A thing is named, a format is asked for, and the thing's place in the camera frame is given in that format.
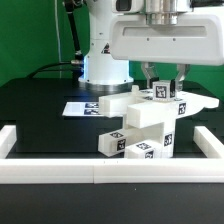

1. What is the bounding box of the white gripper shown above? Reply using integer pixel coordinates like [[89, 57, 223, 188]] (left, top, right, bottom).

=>
[[110, 6, 224, 98]]

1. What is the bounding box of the white chair back frame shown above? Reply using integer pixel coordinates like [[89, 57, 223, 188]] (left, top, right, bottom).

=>
[[99, 89, 219, 129]]

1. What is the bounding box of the white chair seat plate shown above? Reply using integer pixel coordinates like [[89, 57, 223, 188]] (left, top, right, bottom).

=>
[[126, 85, 176, 158]]

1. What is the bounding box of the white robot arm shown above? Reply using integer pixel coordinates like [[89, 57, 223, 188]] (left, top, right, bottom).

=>
[[80, 0, 224, 91]]

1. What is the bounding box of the white marker sheet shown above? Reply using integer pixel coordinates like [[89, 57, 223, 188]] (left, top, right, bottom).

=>
[[62, 102, 99, 117]]

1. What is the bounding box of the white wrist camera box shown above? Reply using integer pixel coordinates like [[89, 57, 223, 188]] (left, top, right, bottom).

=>
[[112, 0, 144, 13]]

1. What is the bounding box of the black camera stand pole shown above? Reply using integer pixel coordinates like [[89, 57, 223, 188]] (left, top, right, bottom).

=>
[[63, 0, 83, 61]]

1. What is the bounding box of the black cable on table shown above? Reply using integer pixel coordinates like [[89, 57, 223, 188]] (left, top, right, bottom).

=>
[[26, 61, 84, 80]]

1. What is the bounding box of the white U-shaped fence frame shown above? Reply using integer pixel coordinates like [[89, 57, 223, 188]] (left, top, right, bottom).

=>
[[0, 125, 224, 184]]

